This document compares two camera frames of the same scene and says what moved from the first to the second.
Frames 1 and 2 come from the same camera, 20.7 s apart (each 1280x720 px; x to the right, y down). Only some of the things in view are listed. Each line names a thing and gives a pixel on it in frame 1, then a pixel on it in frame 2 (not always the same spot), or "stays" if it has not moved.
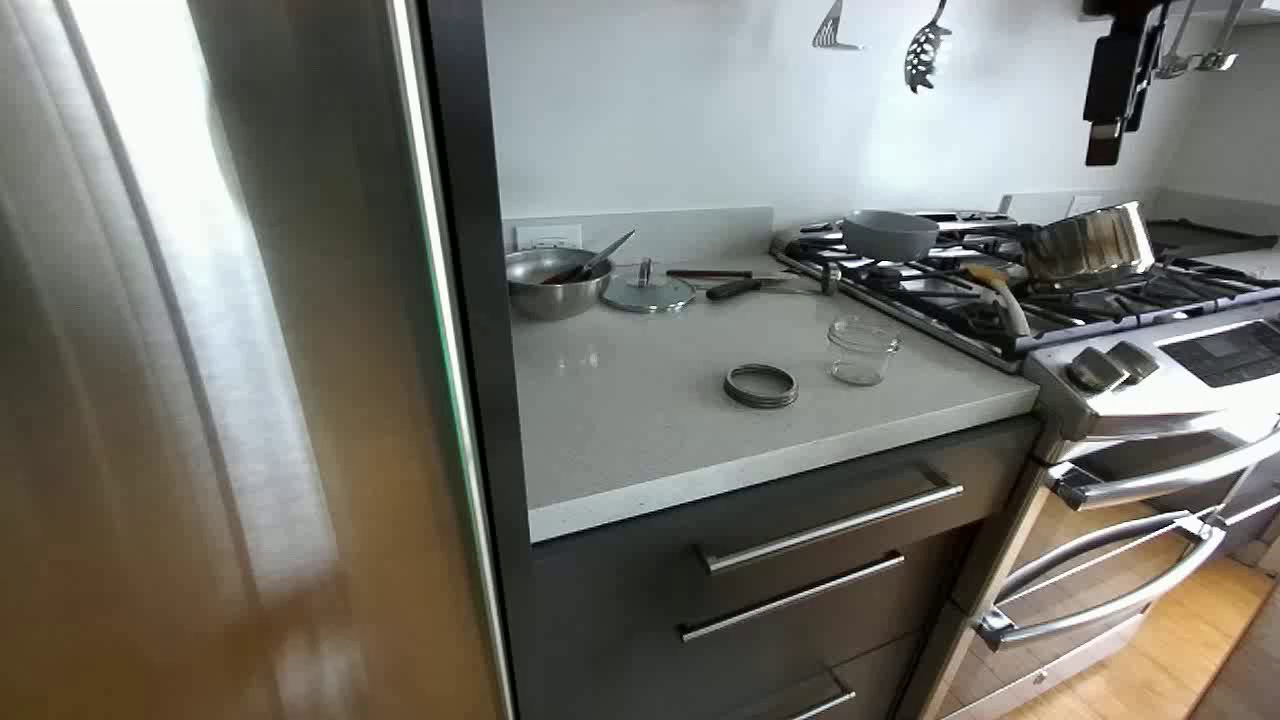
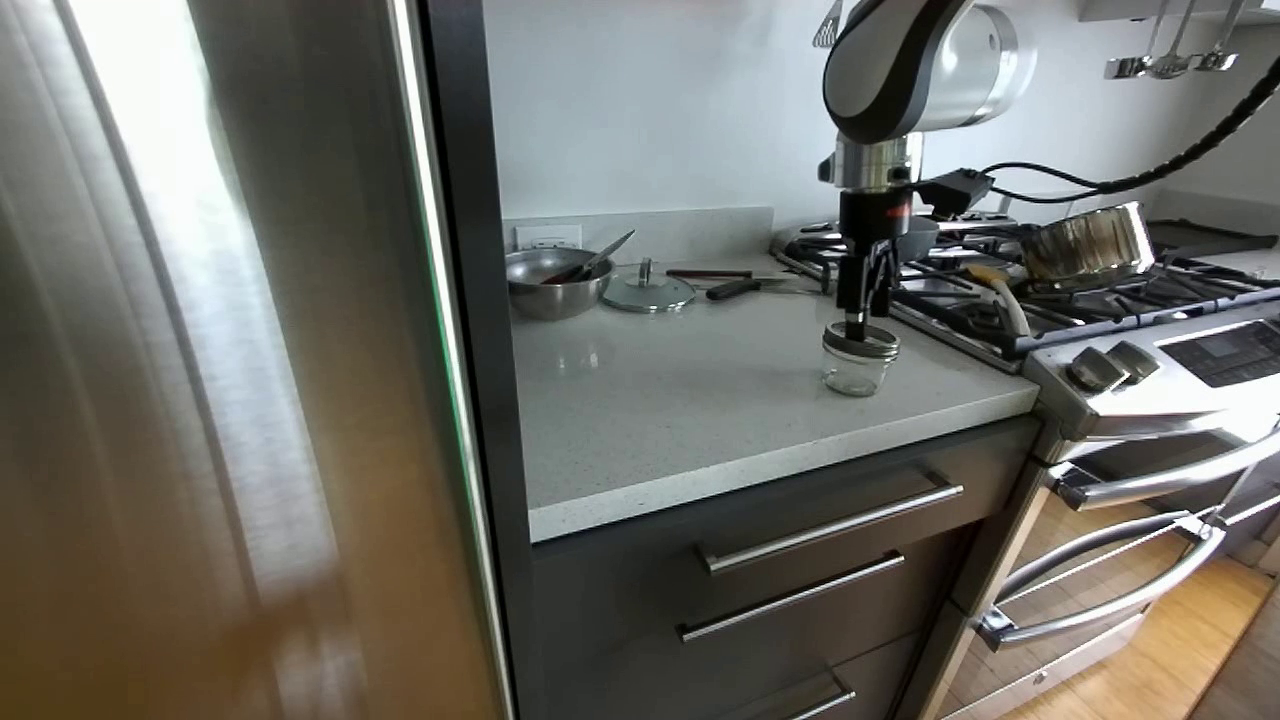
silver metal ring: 758,387 -> 868,343
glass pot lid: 647,291 stays
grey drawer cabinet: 824,592 stays
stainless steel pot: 1088,243 stays
